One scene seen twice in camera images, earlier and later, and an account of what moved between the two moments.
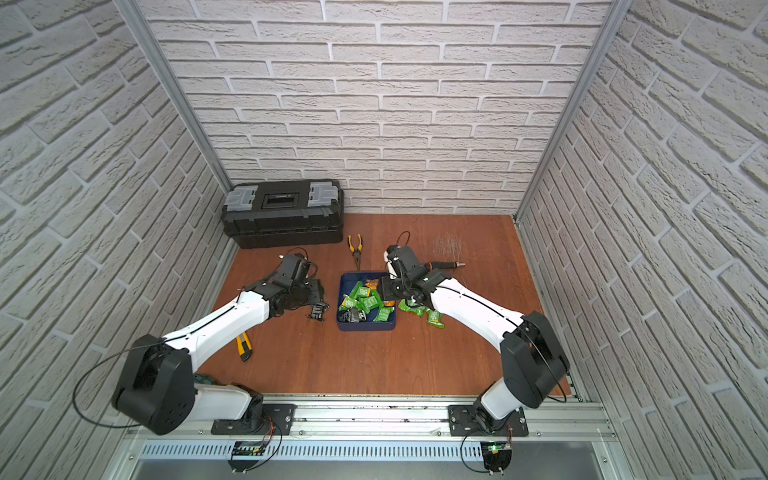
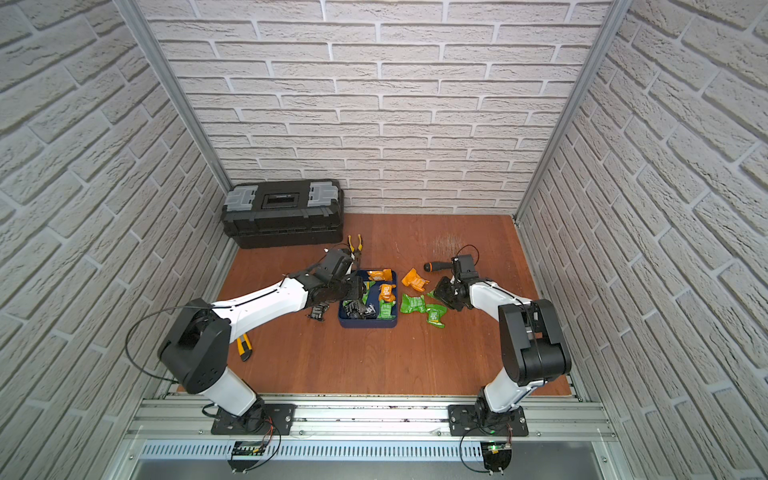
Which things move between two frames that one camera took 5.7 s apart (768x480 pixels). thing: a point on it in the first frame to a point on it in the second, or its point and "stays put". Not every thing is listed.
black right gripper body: x=394 y=289 to x=447 y=291
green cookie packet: x=434 y=318 stays put
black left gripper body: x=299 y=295 to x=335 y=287
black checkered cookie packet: x=317 y=310 stays put
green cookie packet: x=419 y=310 stays put
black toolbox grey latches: x=284 y=213 stays put
